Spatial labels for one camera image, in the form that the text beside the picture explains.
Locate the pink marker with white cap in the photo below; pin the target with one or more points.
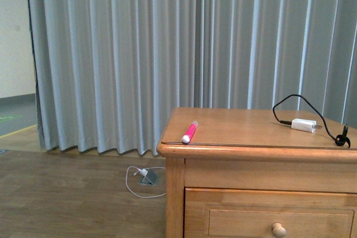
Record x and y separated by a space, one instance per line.
187 137

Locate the wooden drawer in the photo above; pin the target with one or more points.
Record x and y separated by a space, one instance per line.
251 213

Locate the round wooden drawer knob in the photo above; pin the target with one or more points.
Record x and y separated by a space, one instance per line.
278 230

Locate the white plug in floor socket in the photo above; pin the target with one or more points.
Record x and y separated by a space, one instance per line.
143 172

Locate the open grey floor socket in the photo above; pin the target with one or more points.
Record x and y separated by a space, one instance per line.
151 178

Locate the grey pleated curtain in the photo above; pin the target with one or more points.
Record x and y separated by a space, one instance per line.
110 72

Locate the wooden nightstand cabinet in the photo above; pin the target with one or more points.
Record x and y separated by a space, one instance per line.
248 150

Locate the white power adapter on cabinet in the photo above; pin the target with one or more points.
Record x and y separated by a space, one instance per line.
305 125

